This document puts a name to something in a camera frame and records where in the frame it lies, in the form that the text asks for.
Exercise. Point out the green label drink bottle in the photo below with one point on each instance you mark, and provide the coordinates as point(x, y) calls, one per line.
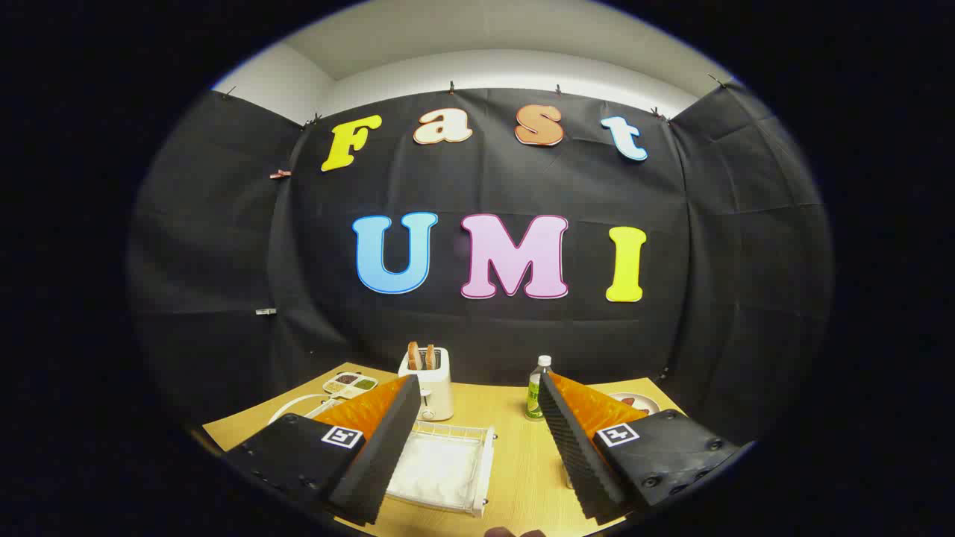
point(534, 395)

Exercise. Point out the white plate with meat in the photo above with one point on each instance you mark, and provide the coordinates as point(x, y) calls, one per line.
point(647, 403)

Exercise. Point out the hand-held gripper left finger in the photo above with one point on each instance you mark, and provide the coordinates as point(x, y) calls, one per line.
point(388, 447)

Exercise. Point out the white divided condiment tray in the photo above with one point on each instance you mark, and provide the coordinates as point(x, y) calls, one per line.
point(349, 384)

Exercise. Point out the black backdrop cloth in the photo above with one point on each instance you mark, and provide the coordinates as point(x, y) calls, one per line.
point(522, 335)

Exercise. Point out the toasted bread slice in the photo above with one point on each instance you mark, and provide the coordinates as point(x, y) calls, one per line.
point(430, 357)
point(414, 356)

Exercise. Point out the white toaster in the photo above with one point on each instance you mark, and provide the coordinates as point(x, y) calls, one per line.
point(437, 391)

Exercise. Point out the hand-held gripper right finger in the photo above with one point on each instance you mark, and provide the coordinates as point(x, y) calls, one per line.
point(574, 455)

